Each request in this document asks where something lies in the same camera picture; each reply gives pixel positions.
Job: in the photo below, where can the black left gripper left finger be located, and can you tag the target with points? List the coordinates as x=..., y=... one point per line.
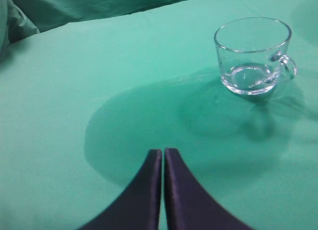
x=138, y=206

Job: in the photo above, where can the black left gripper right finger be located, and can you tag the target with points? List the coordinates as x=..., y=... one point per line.
x=188, y=205

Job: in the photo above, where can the green table cloth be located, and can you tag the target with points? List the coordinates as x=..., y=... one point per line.
x=81, y=105

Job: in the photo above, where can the clear glass mug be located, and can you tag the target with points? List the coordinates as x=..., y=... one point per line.
x=252, y=55

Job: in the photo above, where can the green backdrop cloth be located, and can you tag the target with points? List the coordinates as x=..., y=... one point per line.
x=23, y=18

